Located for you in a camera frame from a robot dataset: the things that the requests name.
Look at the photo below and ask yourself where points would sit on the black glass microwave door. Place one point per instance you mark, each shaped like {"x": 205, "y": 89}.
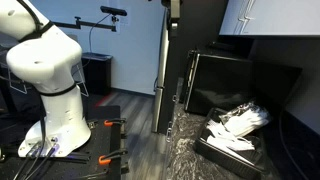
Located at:
{"x": 223, "y": 83}

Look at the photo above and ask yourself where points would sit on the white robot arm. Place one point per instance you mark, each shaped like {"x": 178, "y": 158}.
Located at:
{"x": 50, "y": 63}

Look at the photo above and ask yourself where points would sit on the stainless steel microwave oven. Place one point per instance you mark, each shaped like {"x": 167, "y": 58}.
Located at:
{"x": 276, "y": 86}

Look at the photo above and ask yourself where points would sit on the stainless steel refrigerator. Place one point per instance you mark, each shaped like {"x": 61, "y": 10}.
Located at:
{"x": 163, "y": 66}

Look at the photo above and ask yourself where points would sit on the orange and black clamp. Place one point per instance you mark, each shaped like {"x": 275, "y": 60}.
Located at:
{"x": 113, "y": 122}
{"x": 110, "y": 157}

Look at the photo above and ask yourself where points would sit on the black box cabinet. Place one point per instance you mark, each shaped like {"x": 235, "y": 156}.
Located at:
{"x": 96, "y": 73}

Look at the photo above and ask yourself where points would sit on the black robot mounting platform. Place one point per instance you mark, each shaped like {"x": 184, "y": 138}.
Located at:
{"x": 103, "y": 140}

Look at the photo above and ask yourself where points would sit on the clear bag of white cutlery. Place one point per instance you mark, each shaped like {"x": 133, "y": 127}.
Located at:
{"x": 248, "y": 118}
{"x": 226, "y": 138}

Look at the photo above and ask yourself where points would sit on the black plastic tray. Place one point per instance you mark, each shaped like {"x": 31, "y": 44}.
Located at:
{"x": 226, "y": 158}

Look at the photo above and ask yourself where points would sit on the black camera on mount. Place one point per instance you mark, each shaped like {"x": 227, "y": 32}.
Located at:
{"x": 113, "y": 10}

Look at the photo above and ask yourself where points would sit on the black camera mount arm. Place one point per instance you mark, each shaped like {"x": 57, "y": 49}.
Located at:
{"x": 86, "y": 24}

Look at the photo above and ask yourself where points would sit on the white wall cabinet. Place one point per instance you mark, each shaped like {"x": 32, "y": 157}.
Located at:
{"x": 270, "y": 16}

